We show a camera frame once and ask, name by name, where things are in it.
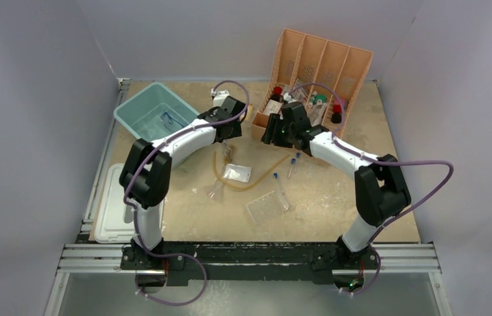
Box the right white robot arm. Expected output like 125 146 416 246
261 101 412 268

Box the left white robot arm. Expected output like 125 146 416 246
119 96 248 269

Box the yellow spiral notepad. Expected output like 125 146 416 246
243 104 254 120

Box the protractor ruler set pack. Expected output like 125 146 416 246
307 102 327 126

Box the white zip pouch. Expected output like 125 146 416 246
222 163 252 183

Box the amber rubber tube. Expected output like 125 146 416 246
213 148 291 193

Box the clear plastic funnel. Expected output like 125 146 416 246
207 180 225 201

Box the teal plastic bin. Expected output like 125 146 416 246
109 82 198 166

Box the clear plastic well plate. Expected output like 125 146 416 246
245 190 291 225

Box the peach plastic desk organizer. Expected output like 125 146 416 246
250 28 373 140

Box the white bin lid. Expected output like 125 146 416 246
94 163 164 249

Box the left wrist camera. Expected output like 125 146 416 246
210 88 230 107

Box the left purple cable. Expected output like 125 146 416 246
123 80 251 307

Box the purple cable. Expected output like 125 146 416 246
123 80 251 307
289 82 454 298

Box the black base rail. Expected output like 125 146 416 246
55 238 442 288

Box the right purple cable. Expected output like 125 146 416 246
289 82 454 298

